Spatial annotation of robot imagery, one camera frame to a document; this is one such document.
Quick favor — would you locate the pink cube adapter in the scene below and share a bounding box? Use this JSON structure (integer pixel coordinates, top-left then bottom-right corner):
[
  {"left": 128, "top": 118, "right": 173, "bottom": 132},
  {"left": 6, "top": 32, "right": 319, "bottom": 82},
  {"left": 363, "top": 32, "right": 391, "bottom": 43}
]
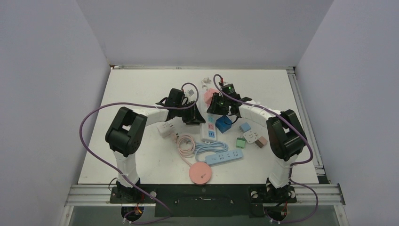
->
[{"left": 203, "top": 88, "right": 219, "bottom": 105}]

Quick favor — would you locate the blue power strip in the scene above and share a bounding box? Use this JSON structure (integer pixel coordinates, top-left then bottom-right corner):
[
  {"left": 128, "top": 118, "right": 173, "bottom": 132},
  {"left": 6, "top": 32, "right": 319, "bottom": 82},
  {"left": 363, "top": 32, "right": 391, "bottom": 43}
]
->
[{"left": 205, "top": 149, "right": 243, "bottom": 166}]

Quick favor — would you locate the white flat plug adapter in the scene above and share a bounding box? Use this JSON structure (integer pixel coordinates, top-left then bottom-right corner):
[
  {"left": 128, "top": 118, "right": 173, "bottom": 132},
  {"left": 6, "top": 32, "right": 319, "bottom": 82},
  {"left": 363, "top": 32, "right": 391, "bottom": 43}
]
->
[{"left": 243, "top": 129, "right": 259, "bottom": 144}]

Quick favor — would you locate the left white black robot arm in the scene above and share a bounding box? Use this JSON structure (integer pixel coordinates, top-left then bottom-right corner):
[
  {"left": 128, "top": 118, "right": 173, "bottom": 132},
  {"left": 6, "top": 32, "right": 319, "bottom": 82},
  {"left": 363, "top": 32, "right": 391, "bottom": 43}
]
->
[{"left": 105, "top": 88, "right": 205, "bottom": 202}]

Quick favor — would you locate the dark blue cube adapter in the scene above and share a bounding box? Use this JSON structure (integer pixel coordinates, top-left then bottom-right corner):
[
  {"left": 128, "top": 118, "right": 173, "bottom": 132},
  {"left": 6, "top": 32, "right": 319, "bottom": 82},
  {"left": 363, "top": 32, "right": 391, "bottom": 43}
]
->
[{"left": 215, "top": 115, "right": 232, "bottom": 134}]

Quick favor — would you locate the green plug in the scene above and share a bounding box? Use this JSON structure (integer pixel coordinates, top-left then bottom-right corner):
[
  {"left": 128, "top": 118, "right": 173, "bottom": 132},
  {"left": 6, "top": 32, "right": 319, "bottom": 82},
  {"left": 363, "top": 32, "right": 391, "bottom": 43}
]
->
[{"left": 236, "top": 137, "right": 246, "bottom": 149}]

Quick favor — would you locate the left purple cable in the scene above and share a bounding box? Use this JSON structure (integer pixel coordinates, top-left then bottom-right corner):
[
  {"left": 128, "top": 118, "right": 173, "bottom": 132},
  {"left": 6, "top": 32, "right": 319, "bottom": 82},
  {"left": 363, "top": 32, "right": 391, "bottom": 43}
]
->
[{"left": 79, "top": 82, "right": 200, "bottom": 225}]

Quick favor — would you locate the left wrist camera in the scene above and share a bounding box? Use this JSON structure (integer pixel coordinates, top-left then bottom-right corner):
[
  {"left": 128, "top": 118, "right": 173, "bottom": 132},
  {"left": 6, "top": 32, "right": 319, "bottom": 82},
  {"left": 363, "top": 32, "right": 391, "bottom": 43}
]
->
[{"left": 184, "top": 89, "right": 196, "bottom": 98}]

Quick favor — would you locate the purple cable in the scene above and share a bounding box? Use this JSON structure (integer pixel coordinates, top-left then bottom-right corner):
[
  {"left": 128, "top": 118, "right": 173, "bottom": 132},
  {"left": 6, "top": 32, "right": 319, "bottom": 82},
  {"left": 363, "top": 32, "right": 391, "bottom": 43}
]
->
[
  {"left": 79, "top": 82, "right": 200, "bottom": 225},
  {"left": 213, "top": 73, "right": 319, "bottom": 225}
]

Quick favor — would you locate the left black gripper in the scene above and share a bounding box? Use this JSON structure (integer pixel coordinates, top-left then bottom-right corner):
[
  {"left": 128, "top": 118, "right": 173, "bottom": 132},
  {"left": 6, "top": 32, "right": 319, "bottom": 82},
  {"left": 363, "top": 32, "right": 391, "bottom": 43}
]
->
[{"left": 175, "top": 101, "right": 204, "bottom": 125}]

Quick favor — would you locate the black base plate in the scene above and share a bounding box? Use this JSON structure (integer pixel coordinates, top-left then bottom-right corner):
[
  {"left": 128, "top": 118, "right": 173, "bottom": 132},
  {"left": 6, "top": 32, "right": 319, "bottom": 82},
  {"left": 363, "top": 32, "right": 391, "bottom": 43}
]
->
[{"left": 109, "top": 184, "right": 297, "bottom": 218}]

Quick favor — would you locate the pink round disc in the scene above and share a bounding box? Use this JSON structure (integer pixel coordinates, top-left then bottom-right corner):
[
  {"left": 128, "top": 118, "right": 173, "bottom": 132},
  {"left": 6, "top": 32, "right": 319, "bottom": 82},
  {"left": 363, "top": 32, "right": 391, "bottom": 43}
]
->
[{"left": 189, "top": 162, "right": 212, "bottom": 185}]

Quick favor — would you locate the light blue plug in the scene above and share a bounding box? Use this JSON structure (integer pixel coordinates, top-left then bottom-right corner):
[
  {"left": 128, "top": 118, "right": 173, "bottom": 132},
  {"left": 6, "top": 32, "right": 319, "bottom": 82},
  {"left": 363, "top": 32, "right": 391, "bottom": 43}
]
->
[{"left": 239, "top": 122, "right": 251, "bottom": 133}]

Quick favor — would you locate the small pink plug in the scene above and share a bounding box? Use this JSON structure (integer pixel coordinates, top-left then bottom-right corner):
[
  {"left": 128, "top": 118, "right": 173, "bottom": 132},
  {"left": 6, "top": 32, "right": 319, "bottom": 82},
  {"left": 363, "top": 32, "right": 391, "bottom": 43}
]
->
[{"left": 255, "top": 136, "right": 268, "bottom": 148}]

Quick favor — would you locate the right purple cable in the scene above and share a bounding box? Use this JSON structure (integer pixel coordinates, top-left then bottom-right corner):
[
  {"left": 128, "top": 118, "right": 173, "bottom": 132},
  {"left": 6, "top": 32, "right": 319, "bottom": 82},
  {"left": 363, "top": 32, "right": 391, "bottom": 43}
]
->
[{"left": 213, "top": 73, "right": 319, "bottom": 225}]

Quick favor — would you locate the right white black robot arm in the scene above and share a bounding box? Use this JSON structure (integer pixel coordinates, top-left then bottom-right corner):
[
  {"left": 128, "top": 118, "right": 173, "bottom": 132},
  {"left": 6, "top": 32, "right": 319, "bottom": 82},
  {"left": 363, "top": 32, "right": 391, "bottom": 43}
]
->
[{"left": 207, "top": 93, "right": 313, "bottom": 202}]

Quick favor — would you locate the white cube adapter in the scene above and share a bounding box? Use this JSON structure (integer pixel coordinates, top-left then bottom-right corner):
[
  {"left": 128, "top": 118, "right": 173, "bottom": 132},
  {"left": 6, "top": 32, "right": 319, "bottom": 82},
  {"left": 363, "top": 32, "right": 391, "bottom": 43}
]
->
[{"left": 156, "top": 121, "right": 175, "bottom": 138}]

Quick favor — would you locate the white power strip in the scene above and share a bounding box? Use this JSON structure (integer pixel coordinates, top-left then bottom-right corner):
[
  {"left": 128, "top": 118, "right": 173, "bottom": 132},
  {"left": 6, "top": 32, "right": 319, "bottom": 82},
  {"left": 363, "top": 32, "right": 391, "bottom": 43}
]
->
[{"left": 200, "top": 113, "right": 217, "bottom": 143}]

